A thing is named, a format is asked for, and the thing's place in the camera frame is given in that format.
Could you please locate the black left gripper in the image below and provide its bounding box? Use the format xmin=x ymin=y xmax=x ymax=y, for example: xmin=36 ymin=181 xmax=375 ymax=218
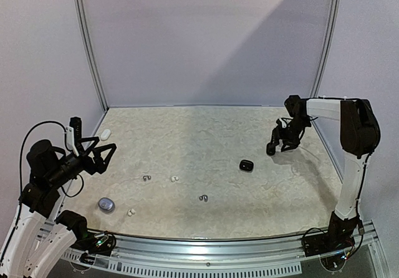
xmin=46 ymin=137 xmax=117 ymax=188

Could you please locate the small black case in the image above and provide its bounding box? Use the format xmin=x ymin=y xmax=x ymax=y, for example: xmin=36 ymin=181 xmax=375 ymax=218
xmin=266 ymin=143 xmax=276 ymax=156

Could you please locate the white oval charging case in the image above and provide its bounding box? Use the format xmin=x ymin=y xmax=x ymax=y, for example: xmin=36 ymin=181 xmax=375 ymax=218
xmin=100 ymin=129 xmax=112 ymax=141

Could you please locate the glossy black earbud charging case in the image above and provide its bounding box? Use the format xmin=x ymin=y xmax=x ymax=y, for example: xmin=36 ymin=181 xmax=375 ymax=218
xmin=239 ymin=160 xmax=254 ymax=173

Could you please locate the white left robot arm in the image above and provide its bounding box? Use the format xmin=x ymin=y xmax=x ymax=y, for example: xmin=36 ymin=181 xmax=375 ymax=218
xmin=1 ymin=137 xmax=117 ymax=277

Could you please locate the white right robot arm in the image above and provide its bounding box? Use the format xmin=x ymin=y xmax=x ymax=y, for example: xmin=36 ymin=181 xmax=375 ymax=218
xmin=266 ymin=95 xmax=381 ymax=251

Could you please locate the silver blue charging case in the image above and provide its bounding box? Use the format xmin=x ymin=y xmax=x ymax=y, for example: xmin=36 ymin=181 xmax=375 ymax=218
xmin=98 ymin=197 xmax=115 ymax=213

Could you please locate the white earbud lower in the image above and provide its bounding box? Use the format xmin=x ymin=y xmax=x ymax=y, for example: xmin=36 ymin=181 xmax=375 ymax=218
xmin=127 ymin=209 xmax=136 ymax=217

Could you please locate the silver earbud right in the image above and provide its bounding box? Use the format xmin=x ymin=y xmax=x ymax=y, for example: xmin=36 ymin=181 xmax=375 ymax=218
xmin=199 ymin=194 xmax=208 ymax=203

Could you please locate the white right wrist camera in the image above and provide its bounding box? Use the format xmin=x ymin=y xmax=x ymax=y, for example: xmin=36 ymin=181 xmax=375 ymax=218
xmin=276 ymin=117 xmax=291 ymax=129

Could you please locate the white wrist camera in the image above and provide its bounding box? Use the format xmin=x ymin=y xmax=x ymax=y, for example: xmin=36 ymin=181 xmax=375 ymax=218
xmin=276 ymin=117 xmax=291 ymax=129
xmin=65 ymin=117 xmax=83 ymax=156

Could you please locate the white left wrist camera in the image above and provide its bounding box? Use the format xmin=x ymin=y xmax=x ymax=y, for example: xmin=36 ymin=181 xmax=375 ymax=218
xmin=65 ymin=117 xmax=83 ymax=156

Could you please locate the white perforated cable tray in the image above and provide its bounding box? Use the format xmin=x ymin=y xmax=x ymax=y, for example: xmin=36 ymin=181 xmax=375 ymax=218
xmin=49 ymin=249 xmax=302 ymax=277

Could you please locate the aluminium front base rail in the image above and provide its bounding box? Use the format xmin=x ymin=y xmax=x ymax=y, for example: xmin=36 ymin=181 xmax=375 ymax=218
xmin=40 ymin=218 xmax=384 ymax=274

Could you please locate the aluminium right corner post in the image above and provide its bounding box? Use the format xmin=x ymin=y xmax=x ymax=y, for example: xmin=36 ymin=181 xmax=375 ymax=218
xmin=309 ymin=0 xmax=340 ymax=98

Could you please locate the aluminium corner post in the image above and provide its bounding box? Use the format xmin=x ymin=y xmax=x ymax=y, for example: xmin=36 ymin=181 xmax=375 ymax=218
xmin=309 ymin=0 xmax=340 ymax=98
xmin=74 ymin=0 xmax=109 ymax=113

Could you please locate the aluminium left corner post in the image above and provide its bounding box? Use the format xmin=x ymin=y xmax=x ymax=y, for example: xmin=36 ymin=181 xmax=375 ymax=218
xmin=74 ymin=0 xmax=109 ymax=113

